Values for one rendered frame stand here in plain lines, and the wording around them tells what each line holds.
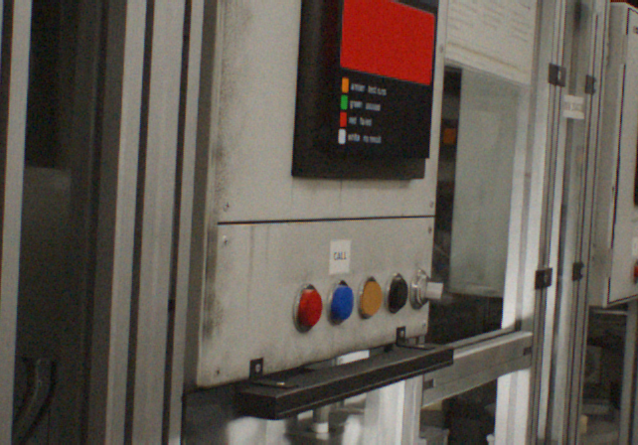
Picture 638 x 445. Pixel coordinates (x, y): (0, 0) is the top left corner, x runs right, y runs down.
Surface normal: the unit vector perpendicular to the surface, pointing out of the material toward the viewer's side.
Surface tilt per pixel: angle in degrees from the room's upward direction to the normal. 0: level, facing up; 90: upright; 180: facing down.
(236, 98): 90
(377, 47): 90
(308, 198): 90
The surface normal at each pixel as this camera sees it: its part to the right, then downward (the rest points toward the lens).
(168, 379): -0.46, 0.02
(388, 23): 0.89, 0.07
